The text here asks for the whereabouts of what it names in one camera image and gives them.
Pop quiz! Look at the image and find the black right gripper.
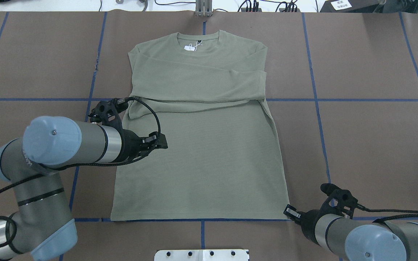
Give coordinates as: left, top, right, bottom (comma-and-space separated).
283, 204, 321, 236

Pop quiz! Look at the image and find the white central pedestal column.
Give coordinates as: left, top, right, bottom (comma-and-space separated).
154, 249, 250, 261

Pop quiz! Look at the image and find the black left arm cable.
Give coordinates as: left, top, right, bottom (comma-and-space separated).
0, 96, 161, 248

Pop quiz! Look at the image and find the black box with label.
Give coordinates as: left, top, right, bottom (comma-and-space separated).
319, 0, 386, 13

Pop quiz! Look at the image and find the white paper garment tag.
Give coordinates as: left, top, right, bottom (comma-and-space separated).
184, 44, 199, 52

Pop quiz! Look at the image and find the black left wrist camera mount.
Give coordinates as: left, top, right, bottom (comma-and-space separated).
88, 98, 128, 127

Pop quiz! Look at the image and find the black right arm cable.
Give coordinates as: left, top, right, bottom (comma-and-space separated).
354, 204, 418, 222

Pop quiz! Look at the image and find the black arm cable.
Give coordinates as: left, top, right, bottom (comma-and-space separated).
354, 204, 418, 222
0, 96, 161, 248

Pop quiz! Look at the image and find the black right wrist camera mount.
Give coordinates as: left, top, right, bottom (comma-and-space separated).
319, 183, 366, 219

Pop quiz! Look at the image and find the aluminium frame post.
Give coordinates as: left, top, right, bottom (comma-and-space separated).
195, 0, 213, 17

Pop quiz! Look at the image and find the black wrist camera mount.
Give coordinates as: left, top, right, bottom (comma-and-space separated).
88, 98, 128, 127
319, 183, 366, 219

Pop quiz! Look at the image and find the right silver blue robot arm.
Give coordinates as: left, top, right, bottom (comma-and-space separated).
283, 205, 418, 261

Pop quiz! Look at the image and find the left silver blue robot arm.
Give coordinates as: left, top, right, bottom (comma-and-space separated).
0, 116, 167, 261

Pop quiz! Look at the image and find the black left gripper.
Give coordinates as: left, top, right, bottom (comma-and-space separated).
120, 129, 168, 162

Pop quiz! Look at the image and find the olive green long-sleeve shirt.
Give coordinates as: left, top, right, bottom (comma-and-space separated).
110, 30, 289, 221

